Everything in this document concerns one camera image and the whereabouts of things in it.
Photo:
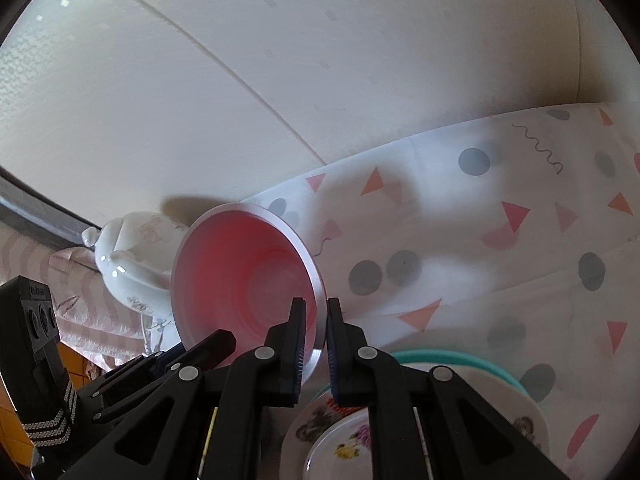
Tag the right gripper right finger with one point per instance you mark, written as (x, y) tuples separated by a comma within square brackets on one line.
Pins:
[(425, 425)]

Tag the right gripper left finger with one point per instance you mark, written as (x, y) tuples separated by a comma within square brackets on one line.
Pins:
[(202, 419)]

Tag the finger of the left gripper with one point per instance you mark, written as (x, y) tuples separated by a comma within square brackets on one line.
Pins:
[(119, 391)]

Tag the teal plastic plate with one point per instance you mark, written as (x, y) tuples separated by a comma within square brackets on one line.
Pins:
[(449, 357)]

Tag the red plastic bowl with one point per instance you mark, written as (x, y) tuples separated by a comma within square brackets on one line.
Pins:
[(238, 269)]

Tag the large white patterned plate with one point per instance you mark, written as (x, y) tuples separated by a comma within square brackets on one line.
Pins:
[(517, 408)]

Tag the small white floral plate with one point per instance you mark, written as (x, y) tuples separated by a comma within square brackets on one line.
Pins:
[(343, 451)]

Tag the pink striped cloth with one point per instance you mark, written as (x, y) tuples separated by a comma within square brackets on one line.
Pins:
[(89, 319)]

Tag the white ceramic electric kettle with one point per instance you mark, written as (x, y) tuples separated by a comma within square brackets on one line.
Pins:
[(135, 255)]

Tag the patterned white tablecloth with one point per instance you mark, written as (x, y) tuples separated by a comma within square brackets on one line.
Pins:
[(514, 238)]

